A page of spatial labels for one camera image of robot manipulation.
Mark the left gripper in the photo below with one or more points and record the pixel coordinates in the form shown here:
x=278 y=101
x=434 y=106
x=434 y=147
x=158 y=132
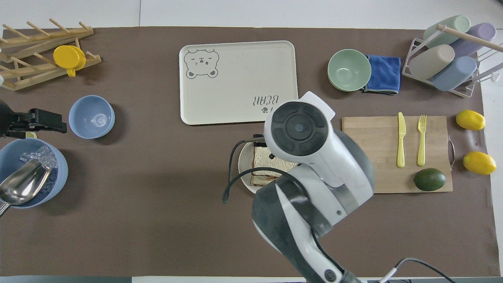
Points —
x=8 y=122

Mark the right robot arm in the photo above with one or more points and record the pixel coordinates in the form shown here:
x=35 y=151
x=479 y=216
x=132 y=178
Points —
x=314 y=173

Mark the white round plate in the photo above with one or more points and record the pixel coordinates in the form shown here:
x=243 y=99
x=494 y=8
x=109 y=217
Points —
x=244 y=165

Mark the sandwich with dark crust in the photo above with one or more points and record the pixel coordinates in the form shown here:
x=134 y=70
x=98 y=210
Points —
x=262 y=180

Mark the clear ice cubes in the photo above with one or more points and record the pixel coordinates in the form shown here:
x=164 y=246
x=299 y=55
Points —
x=39 y=154

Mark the wooden dish rack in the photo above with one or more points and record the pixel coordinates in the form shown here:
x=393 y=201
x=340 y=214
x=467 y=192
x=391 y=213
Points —
x=27 y=68

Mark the metal scoop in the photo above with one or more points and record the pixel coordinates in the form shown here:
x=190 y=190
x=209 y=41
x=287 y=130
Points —
x=19 y=186

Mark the blue bucket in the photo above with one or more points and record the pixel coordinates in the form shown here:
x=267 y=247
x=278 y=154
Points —
x=59 y=173

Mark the blue bowl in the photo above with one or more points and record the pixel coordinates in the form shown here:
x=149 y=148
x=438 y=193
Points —
x=91 y=117

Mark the yellow cup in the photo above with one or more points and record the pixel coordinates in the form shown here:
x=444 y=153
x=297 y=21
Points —
x=67 y=57

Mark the cream tray with bear print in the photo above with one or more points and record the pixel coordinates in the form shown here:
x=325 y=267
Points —
x=235 y=74

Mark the white bread slice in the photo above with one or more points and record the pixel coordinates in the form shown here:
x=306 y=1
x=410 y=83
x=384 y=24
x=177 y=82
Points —
x=264 y=161

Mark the green bowl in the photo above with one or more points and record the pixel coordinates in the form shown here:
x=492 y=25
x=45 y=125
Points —
x=349 y=70

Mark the wooden cutting board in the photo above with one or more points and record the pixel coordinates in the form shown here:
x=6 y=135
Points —
x=373 y=137

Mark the blue cloth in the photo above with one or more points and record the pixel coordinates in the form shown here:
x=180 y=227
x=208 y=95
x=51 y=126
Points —
x=385 y=74

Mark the yellow plastic knife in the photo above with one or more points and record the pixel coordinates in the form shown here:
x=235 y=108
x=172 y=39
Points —
x=401 y=141

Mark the yellow plastic fork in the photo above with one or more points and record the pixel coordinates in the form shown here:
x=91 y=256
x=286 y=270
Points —
x=421 y=145

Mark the green avocado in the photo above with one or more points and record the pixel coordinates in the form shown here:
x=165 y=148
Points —
x=429 y=179

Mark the beige cup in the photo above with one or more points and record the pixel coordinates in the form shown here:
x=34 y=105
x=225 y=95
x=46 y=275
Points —
x=431 y=62

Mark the blue cup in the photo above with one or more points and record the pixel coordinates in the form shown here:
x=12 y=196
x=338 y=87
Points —
x=454 y=74

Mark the green cup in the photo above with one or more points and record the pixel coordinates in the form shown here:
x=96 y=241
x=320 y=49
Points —
x=448 y=28

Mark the yellow lemon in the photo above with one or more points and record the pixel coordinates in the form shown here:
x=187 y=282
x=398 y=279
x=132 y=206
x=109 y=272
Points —
x=470 y=120
x=479 y=163

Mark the purple cup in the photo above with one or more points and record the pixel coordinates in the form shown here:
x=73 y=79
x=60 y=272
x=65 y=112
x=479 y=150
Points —
x=473 y=39

